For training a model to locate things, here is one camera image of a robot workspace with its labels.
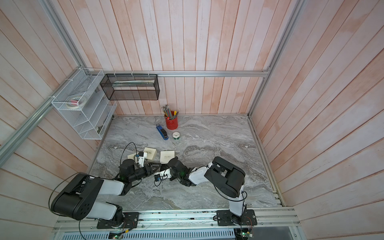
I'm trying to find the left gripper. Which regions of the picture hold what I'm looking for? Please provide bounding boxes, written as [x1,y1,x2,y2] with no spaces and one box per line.
[129,162,162,182]

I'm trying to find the large cream jewelry box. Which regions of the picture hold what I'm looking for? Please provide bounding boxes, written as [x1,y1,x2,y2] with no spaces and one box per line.
[160,151,175,164]

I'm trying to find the small cream jewelry box front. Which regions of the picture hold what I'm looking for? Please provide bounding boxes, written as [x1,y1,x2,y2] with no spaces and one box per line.
[127,154,138,161]

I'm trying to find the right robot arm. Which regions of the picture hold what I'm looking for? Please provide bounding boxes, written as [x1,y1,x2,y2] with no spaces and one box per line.
[168,157,248,226]

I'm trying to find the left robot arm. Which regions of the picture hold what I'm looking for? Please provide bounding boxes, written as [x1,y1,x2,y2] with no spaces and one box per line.
[49,159,162,227]

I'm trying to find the green sticker roll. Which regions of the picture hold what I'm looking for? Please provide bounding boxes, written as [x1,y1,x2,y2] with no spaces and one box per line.
[173,132,181,140]

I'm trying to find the blue stapler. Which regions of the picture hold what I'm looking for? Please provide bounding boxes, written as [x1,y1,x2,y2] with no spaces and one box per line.
[156,124,169,140]

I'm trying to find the red pen holder cup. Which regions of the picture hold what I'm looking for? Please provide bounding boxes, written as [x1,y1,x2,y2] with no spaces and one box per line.
[164,111,179,130]

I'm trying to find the pens in cup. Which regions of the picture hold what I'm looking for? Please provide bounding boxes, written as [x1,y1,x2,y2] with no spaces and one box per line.
[162,105,179,120]

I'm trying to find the tape roll on shelf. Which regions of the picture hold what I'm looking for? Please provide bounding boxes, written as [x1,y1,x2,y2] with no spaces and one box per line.
[65,96,86,110]

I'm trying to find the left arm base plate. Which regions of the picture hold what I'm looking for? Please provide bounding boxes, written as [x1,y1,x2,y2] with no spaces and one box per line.
[97,212,140,229]

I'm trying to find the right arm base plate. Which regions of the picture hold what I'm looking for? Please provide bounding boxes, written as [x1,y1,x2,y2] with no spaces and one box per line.
[214,209,258,227]

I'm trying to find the black mesh wall basket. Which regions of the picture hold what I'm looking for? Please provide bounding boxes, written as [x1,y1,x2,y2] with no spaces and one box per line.
[100,74,160,101]

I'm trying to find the white wire wall shelf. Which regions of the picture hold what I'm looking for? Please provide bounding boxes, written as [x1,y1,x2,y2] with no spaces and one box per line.
[52,68,117,140]

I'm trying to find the aluminium front rail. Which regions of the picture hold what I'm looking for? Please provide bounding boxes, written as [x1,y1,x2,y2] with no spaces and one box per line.
[54,207,301,232]

